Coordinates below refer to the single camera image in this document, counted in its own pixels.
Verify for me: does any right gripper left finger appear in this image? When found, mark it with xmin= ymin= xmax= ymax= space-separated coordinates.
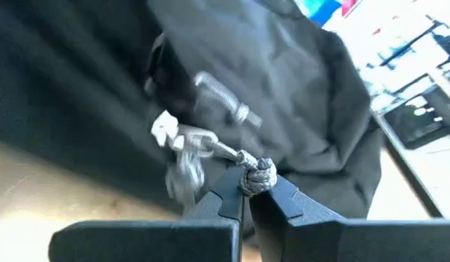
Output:
xmin=48 ymin=165 xmax=246 ymax=262

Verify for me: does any black backpack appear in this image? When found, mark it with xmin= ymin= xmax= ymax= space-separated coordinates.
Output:
xmin=0 ymin=0 xmax=386 ymax=234

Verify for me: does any black aluminium table frame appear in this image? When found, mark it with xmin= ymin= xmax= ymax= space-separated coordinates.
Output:
xmin=370 ymin=108 xmax=444 ymax=219

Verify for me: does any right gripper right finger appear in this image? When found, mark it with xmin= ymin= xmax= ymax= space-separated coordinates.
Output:
xmin=248 ymin=173 xmax=450 ymax=262

